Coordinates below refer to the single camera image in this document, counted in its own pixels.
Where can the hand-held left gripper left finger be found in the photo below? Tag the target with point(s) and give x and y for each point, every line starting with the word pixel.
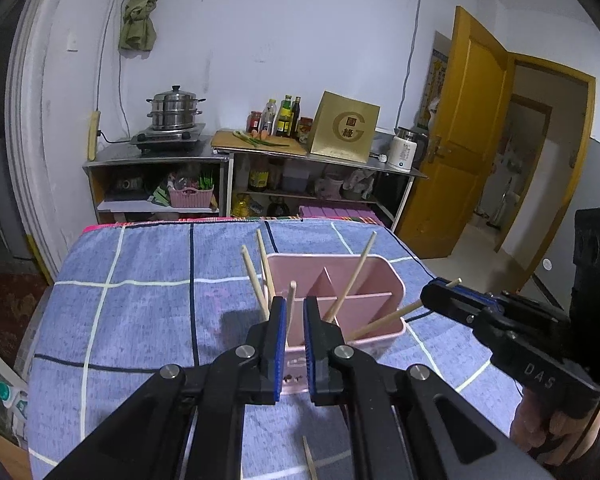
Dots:
pixel 278 340

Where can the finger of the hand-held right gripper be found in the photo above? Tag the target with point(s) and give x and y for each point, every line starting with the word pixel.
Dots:
pixel 487 300
pixel 450 302

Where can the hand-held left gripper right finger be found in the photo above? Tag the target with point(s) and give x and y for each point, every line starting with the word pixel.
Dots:
pixel 307 340

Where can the pink plastic utensil basket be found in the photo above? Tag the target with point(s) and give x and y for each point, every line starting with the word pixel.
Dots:
pixel 340 265

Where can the person's right hand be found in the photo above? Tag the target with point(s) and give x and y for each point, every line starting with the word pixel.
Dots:
pixel 535 425

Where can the purple plastic crate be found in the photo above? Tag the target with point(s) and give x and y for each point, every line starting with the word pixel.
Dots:
pixel 335 211

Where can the blue checked blanket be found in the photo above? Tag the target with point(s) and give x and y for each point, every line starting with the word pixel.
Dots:
pixel 145 320

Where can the steel shelf table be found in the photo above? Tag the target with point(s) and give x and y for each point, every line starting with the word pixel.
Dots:
pixel 380 166
pixel 155 158

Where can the pink mug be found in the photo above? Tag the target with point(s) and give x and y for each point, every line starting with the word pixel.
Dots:
pixel 328 187

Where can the white electric kettle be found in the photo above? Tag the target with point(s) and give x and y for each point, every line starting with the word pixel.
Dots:
pixel 402 152

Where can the grey plastic container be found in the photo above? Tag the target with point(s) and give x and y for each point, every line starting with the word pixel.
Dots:
pixel 295 179

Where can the dark jar with yellow label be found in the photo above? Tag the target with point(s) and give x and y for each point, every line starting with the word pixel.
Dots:
pixel 258 177

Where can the yellow wooden door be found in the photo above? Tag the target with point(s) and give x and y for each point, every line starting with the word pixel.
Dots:
pixel 460 135

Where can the small pink shelf basket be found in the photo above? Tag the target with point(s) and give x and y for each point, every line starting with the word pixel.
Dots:
pixel 190 197

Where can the grey refrigerator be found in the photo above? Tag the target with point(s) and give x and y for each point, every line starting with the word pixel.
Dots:
pixel 595 170

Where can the green onion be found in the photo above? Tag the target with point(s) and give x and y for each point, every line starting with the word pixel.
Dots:
pixel 260 141

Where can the brown gift box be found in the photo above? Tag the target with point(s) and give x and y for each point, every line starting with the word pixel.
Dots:
pixel 345 130

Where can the carrot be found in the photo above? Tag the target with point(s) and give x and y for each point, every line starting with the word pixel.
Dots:
pixel 263 135

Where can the wooden cutting board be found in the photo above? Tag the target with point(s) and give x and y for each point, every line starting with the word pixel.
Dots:
pixel 225 141

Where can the yellow label oil bottle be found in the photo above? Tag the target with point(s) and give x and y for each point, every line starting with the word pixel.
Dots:
pixel 284 120

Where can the clear plastic bottle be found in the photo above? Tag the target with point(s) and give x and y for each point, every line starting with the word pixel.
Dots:
pixel 268 120

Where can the dark sauce bottle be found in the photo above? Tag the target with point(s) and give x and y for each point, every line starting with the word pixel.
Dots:
pixel 296 117

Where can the gas stove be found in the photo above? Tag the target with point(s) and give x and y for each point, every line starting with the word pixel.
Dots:
pixel 167 140

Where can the steel steamer pot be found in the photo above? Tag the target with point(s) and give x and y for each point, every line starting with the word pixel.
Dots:
pixel 174 110

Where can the beige power strip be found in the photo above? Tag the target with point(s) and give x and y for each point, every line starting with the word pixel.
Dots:
pixel 93 135

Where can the brown cardboard sheet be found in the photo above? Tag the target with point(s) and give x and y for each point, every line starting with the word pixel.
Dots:
pixel 0 455

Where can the green hanging cloth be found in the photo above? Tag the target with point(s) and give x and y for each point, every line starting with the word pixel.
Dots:
pixel 139 25

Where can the yellow door frame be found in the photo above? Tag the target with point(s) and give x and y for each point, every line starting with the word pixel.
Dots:
pixel 587 110

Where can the wall calendar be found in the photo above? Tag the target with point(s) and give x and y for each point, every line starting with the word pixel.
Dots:
pixel 437 75

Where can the white sliding door frame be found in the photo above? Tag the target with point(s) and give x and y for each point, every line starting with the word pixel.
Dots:
pixel 30 160

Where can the white wall switch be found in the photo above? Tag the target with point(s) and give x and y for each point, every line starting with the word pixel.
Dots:
pixel 71 41

